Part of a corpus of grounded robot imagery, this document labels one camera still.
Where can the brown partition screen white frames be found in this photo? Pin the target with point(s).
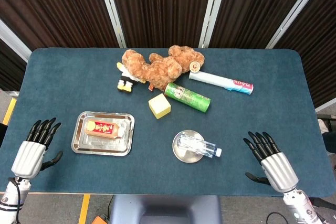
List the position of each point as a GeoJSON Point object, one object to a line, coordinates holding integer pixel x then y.
{"type": "Point", "coordinates": [162, 6]}

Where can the clear plastic water bottle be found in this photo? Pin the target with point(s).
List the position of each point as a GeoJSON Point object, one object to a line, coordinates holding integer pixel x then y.
{"type": "Point", "coordinates": [207, 149]}

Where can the brown teddy bear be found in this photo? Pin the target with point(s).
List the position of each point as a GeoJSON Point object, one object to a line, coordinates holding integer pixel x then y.
{"type": "Point", "coordinates": [160, 69]}

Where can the round steel plate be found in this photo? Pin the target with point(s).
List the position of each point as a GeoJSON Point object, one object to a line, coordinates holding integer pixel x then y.
{"type": "Point", "coordinates": [186, 157]}

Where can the yellow foam cube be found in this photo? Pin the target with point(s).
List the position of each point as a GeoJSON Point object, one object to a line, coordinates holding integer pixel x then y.
{"type": "Point", "coordinates": [158, 106]}

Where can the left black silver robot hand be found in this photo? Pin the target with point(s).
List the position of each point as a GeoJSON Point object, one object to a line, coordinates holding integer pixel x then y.
{"type": "Point", "coordinates": [27, 157]}

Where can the green chips can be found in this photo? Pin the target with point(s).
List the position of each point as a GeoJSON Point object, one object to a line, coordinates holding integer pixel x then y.
{"type": "Point", "coordinates": [189, 97]}

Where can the rectangular steel tray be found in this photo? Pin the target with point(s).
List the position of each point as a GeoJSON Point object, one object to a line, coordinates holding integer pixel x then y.
{"type": "Point", "coordinates": [81, 142]}

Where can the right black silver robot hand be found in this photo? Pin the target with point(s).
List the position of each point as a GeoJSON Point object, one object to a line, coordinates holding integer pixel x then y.
{"type": "Point", "coordinates": [279, 171]}

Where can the white plastic wrap roll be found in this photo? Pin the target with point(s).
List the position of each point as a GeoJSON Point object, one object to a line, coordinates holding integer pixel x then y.
{"type": "Point", "coordinates": [218, 79]}

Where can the blue felt table mat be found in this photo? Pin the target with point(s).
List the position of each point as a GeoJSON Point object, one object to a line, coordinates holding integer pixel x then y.
{"type": "Point", "coordinates": [65, 77]}

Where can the small black yellow plush doll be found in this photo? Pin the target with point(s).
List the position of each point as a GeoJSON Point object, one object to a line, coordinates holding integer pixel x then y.
{"type": "Point", "coordinates": [126, 78]}

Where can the white shoe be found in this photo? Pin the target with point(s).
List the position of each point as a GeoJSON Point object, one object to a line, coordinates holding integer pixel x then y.
{"type": "Point", "coordinates": [323, 125]}

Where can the brown sauce bottle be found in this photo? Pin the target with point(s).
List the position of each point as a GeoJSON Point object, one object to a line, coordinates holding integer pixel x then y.
{"type": "Point", "coordinates": [102, 128]}

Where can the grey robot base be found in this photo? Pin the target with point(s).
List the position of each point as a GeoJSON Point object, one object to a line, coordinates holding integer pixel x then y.
{"type": "Point", "coordinates": [165, 208]}

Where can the orange object on floor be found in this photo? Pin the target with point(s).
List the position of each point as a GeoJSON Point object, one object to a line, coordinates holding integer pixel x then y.
{"type": "Point", "coordinates": [99, 220]}

